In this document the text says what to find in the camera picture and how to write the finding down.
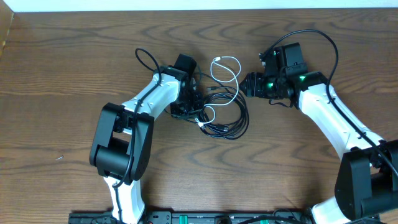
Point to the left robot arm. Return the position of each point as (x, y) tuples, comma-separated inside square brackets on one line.
[(123, 138)]

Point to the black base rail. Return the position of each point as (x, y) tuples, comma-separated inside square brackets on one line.
[(166, 217)]

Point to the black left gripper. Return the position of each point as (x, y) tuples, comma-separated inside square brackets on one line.
[(187, 106)]

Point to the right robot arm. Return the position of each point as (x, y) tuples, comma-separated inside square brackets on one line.
[(365, 185)]

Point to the cardboard side panel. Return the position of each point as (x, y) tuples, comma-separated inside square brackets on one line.
[(6, 18)]

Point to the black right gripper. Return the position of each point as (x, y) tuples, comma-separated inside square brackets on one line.
[(254, 86)]

